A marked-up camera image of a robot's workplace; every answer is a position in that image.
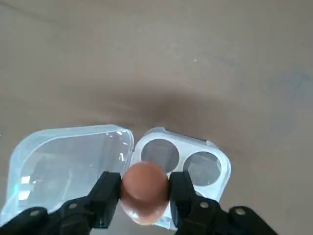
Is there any white four-slot egg tray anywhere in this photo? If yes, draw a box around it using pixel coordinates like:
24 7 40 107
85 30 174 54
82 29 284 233
4 124 232 232

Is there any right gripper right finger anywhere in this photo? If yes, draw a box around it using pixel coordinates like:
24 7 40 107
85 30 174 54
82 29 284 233
169 171 284 235

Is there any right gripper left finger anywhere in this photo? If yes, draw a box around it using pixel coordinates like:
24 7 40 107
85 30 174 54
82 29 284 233
0 171 122 235

